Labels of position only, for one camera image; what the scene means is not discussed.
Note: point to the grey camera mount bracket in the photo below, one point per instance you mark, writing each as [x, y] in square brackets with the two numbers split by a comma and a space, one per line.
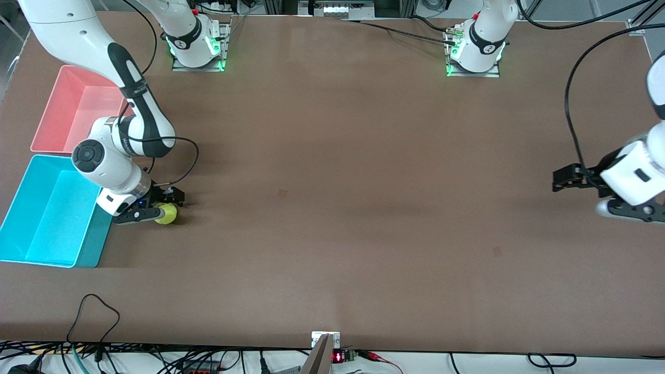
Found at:
[323, 353]

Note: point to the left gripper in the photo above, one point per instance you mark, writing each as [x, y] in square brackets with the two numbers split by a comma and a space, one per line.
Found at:
[594, 176]

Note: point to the blue plastic bin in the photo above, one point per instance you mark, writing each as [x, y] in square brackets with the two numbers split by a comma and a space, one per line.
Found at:
[52, 218]

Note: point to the yellow tennis ball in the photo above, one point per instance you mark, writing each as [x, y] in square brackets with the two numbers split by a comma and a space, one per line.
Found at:
[168, 216]

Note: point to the circuit board red display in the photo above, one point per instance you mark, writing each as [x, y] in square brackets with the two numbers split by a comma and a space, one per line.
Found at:
[344, 357]

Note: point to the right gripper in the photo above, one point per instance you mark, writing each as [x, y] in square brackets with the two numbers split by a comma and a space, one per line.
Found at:
[157, 195]

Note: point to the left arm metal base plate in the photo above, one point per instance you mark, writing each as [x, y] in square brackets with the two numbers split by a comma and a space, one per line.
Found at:
[493, 72]

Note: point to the metal table corner bracket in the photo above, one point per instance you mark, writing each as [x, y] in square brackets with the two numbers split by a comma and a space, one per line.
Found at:
[636, 27]

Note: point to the pink plastic bin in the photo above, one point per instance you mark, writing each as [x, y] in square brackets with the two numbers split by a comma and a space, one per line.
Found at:
[67, 114]

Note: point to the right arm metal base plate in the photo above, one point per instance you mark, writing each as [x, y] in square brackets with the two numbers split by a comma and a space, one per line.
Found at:
[223, 49]

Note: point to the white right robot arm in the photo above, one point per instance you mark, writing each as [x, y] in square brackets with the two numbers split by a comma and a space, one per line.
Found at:
[62, 23]

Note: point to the aluminium frame light unit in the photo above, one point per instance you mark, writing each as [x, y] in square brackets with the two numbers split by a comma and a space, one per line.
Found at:
[336, 9]

